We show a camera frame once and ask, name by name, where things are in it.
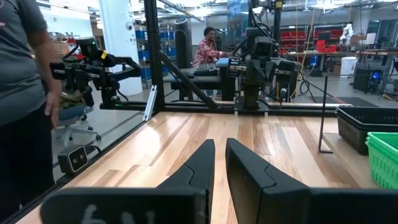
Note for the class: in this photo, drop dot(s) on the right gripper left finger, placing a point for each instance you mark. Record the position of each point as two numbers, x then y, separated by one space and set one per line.
192 186

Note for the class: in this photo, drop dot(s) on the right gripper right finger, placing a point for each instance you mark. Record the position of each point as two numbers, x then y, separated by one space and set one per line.
255 196

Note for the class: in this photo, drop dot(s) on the black plastic basket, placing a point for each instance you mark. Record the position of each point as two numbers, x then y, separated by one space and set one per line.
367 112
351 137

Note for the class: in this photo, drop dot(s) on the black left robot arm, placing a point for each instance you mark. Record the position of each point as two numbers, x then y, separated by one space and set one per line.
253 81

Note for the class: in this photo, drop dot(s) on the red storage bins rack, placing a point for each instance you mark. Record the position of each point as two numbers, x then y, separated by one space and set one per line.
292 34

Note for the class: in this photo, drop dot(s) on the person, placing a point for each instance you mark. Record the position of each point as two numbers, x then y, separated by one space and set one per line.
18 77
205 53

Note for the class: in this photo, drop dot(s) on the black keyboard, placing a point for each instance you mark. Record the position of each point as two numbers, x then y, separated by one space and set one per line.
205 71

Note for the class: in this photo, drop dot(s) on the black desk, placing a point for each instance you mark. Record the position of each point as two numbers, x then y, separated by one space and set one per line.
199 82

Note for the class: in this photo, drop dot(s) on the black tower fan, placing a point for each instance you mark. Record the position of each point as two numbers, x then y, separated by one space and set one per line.
183 46

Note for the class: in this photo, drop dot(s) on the white robot figure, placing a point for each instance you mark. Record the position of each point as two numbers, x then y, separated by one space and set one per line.
347 31

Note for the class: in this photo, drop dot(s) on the white bin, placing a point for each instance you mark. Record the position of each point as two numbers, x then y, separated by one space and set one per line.
349 67

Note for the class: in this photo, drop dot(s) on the blue storage bins rack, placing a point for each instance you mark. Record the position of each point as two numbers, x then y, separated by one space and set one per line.
164 35

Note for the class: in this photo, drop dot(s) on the black computer tower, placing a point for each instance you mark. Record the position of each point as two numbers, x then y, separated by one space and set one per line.
363 79

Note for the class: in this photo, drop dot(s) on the wood-topped grey workbench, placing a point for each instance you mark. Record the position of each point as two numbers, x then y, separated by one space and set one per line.
388 53

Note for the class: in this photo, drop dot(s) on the blue office chair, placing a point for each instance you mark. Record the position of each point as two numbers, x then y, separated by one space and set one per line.
73 112

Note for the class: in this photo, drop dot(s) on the white pillar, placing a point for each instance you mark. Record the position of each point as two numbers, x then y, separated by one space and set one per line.
121 46

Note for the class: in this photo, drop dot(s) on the person's hand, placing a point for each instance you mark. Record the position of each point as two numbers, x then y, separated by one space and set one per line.
53 105

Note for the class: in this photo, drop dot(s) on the silver metal bracket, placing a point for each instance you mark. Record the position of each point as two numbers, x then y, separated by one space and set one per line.
150 104

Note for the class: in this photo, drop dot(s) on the black aluminium table frame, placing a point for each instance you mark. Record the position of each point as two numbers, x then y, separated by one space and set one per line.
154 62

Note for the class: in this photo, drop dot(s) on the black table-level camera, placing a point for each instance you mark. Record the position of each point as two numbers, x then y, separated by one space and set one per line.
73 158

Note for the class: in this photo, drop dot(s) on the white dome camera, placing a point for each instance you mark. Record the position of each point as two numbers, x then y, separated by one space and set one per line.
129 25

